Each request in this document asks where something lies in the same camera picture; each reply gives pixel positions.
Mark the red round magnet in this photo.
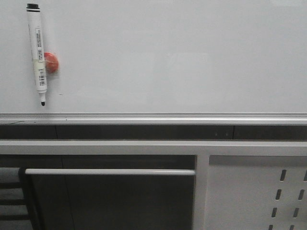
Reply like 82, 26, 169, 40
44, 52, 59, 73

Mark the white whiteboard marker pen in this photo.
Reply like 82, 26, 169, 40
26, 3, 47, 106

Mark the white perforated metal panel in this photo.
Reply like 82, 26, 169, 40
205, 155, 307, 230

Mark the white metal stand frame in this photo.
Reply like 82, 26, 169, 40
0, 140, 307, 230

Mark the whiteboard with aluminium frame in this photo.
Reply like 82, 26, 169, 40
0, 0, 307, 125

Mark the white horizontal rail bar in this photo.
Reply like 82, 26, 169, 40
25, 169, 195, 176

